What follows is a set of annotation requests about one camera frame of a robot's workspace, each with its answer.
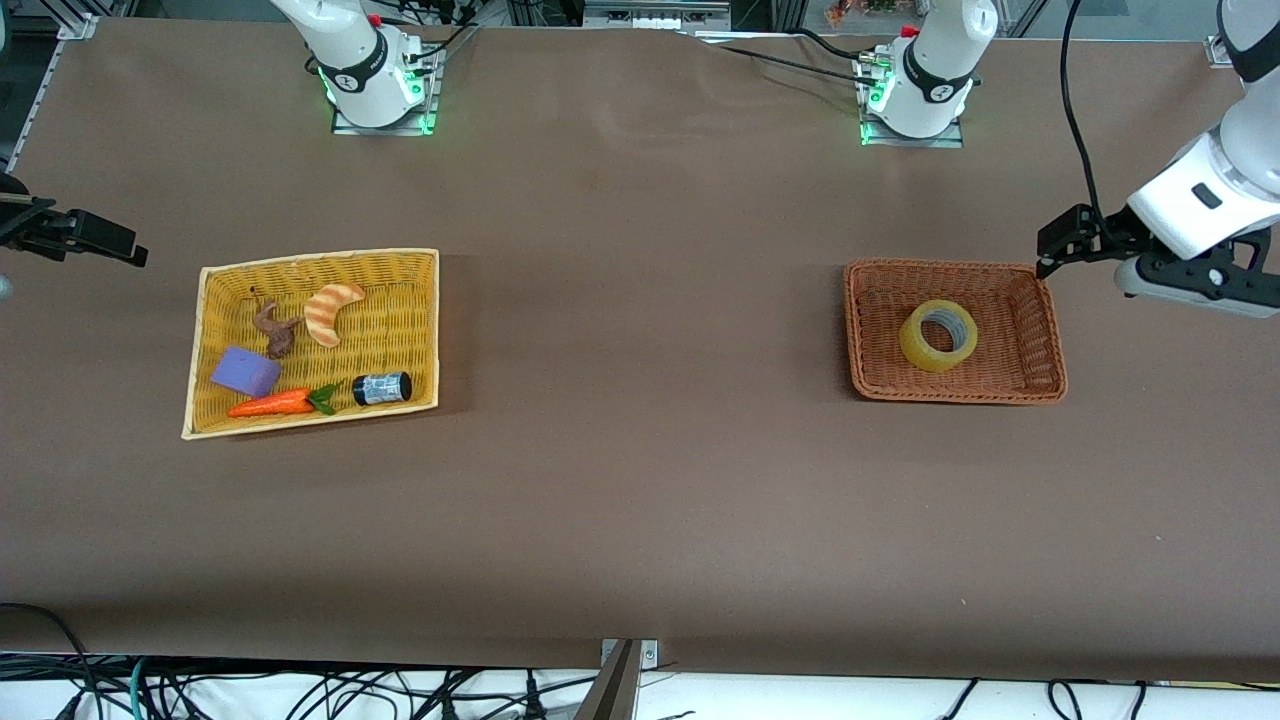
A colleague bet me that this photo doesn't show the brown wicker basket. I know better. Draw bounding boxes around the brown wicker basket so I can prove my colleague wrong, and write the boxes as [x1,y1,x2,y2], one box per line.
[843,259,1069,405]

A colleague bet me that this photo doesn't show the black cable on table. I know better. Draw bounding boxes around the black cable on table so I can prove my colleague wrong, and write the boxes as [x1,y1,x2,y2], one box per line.
[690,28,881,81]

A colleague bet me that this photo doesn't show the clear yellowish tape roll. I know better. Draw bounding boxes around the clear yellowish tape roll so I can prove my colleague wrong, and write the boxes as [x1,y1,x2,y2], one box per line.
[898,298,980,374]

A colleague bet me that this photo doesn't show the orange toy carrot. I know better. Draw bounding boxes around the orange toy carrot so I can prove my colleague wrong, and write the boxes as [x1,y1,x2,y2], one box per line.
[227,383,341,419]

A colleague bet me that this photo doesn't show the yellow wicker basket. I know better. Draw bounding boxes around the yellow wicker basket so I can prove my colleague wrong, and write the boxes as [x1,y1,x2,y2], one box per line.
[181,248,441,441]

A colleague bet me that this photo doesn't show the metal table edge bracket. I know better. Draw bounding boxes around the metal table edge bracket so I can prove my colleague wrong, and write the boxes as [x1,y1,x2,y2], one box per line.
[575,638,661,720]

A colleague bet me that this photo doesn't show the grey metal box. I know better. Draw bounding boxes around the grey metal box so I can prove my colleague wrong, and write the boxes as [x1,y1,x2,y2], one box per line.
[583,0,733,31]

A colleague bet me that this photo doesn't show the brown toy figurine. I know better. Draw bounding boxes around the brown toy figurine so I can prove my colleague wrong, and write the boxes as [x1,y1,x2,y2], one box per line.
[252,298,305,361]

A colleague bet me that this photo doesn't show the black looped floor cable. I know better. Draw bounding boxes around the black looped floor cable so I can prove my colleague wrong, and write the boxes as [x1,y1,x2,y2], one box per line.
[0,602,106,720]

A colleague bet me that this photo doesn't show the black hanging arm cable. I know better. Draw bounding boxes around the black hanging arm cable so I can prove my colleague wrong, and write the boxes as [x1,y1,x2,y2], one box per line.
[1058,0,1109,231]

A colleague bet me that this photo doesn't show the purple foam block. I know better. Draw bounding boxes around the purple foam block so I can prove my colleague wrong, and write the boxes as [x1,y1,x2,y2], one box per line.
[210,346,283,399]

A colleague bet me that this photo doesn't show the striped toy croissant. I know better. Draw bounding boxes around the striped toy croissant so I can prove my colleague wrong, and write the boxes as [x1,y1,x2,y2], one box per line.
[303,282,368,349]

